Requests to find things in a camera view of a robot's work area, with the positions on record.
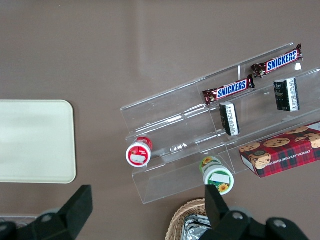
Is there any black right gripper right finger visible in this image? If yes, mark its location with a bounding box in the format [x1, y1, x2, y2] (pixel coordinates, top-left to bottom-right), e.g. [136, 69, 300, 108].
[199, 185, 311, 240]

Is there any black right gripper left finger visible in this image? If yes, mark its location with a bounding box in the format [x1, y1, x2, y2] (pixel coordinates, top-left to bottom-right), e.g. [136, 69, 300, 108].
[0, 184, 94, 240]

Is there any aluminium foil tray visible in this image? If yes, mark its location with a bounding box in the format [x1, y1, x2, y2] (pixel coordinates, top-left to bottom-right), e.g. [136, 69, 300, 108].
[184, 214, 214, 240]

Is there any light wicker basket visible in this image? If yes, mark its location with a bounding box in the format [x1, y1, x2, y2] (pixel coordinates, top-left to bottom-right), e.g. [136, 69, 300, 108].
[165, 198, 209, 240]

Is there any beige plastic tray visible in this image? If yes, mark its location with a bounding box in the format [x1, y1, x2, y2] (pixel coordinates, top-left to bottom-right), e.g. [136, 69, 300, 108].
[0, 99, 77, 185]

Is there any clear acrylic bottle rack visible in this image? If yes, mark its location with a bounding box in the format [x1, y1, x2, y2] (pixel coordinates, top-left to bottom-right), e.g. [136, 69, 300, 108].
[0, 215, 39, 226]

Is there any green lid yogurt bottle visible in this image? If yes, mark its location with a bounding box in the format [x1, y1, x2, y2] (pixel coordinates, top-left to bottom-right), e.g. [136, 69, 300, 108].
[198, 156, 235, 196]

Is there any red tartan cookie box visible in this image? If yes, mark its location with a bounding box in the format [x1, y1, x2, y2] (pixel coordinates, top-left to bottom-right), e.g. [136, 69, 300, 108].
[238, 121, 320, 179]

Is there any red lid yogurt bottle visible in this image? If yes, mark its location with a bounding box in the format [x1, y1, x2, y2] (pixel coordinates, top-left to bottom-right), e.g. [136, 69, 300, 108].
[125, 135, 154, 168]

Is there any small black box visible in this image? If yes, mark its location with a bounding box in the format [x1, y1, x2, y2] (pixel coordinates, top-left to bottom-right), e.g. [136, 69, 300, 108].
[219, 101, 242, 137]
[273, 77, 300, 113]

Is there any clear acrylic stepped riser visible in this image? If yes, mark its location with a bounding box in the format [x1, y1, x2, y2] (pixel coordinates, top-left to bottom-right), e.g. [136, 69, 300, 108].
[198, 41, 320, 176]
[119, 63, 241, 206]

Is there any Snickers chocolate bar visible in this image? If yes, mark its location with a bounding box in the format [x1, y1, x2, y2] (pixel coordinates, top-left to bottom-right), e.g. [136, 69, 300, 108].
[201, 74, 256, 105]
[250, 43, 304, 79]

